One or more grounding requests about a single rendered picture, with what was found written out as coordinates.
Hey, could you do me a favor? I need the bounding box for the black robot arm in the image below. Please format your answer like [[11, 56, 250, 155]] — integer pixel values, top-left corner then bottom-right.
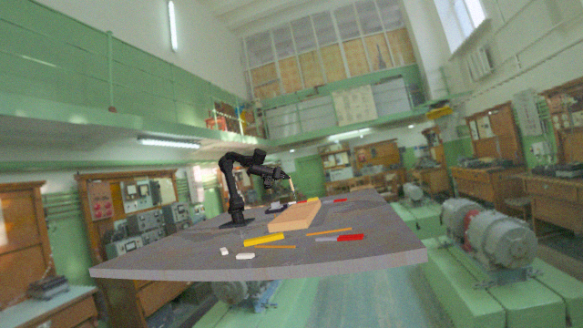
[[219, 149, 272, 224]]

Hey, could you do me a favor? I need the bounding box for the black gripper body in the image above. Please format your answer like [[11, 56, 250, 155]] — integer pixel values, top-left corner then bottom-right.
[[260, 165, 281, 181]]

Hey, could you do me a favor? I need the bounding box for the tan floor panel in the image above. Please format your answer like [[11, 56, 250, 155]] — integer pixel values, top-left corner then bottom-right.
[[268, 200, 322, 232]]

